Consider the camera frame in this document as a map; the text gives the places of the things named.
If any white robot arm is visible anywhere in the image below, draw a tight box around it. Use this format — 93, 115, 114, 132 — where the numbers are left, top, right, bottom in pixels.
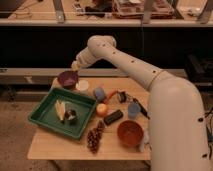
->
71, 35, 211, 171

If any white paper cup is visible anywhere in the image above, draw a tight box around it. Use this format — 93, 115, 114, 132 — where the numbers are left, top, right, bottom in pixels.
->
76, 80, 89, 92

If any blue cup near carrot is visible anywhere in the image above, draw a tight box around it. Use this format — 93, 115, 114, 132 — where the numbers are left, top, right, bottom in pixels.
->
93, 87, 106, 102

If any small dark metal cup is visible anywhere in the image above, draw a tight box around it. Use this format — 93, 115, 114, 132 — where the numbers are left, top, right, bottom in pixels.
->
65, 109, 77, 124

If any light blue cup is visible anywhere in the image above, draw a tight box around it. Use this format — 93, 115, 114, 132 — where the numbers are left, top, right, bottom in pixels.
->
128, 102, 140, 119

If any purple bowl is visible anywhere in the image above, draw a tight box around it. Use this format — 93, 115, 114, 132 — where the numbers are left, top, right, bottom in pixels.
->
57, 70, 78, 88

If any pale corn cob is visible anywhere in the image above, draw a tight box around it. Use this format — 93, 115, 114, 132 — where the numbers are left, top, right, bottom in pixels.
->
55, 100, 65, 122

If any green plastic tray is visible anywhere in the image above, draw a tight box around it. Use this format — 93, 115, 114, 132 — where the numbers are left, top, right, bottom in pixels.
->
28, 88, 97, 140

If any orange carrot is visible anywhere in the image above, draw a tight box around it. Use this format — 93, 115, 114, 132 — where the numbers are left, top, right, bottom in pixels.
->
103, 90, 118, 104

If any yellow red apple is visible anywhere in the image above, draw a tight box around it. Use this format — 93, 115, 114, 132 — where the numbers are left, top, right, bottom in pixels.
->
96, 103, 108, 117

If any small black clip object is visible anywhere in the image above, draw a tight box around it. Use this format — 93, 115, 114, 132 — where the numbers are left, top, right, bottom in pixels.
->
118, 92, 127, 103

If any black rectangular block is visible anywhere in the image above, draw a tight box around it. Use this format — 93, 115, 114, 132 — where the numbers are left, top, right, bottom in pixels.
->
104, 110, 123, 125

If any bunch of dark grapes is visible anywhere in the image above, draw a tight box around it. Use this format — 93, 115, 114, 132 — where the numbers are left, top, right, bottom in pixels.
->
87, 121, 105, 154

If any wooden table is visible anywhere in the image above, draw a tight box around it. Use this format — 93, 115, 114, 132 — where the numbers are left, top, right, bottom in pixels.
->
27, 77, 150, 160

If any black marker pen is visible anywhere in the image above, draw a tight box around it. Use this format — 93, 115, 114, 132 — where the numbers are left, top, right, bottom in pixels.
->
133, 98, 150, 119

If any cluttered background shelf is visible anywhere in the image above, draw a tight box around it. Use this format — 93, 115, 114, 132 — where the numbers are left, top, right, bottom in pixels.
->
0, 0, 213, 27

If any orange bowl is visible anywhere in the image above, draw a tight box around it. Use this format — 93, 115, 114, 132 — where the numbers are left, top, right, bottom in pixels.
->
117, 120, 144, 148

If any crumpled grey blue cloth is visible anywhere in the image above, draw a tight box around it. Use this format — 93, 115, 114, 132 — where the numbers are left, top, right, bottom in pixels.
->
139, 130, 149, 152

